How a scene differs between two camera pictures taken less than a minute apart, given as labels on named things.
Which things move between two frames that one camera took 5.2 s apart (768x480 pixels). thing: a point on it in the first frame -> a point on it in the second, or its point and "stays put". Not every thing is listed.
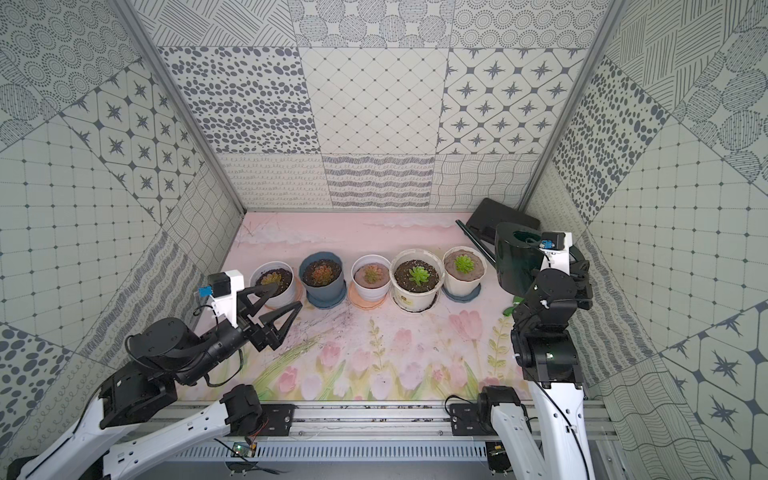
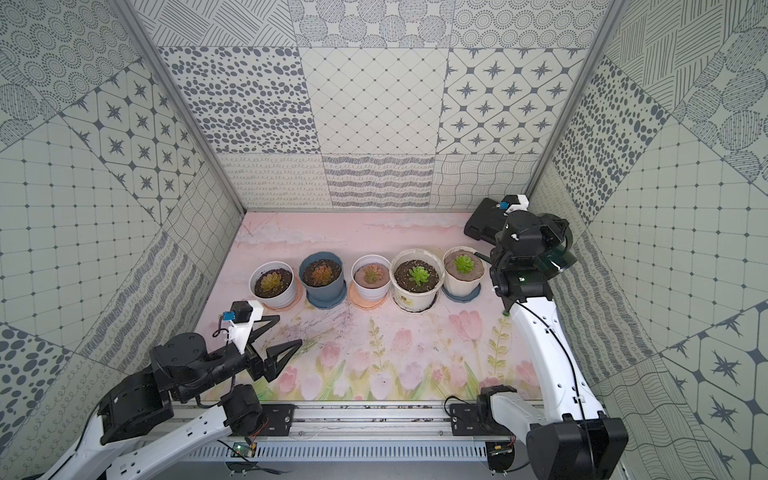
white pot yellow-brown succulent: [274, 272] stays put
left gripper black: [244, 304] -> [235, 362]
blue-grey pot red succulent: [323, 280] stays put
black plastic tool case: [489, 213] stays put
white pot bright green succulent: [463, 267] stays put
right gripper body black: [581, 279] -> [551, 237]
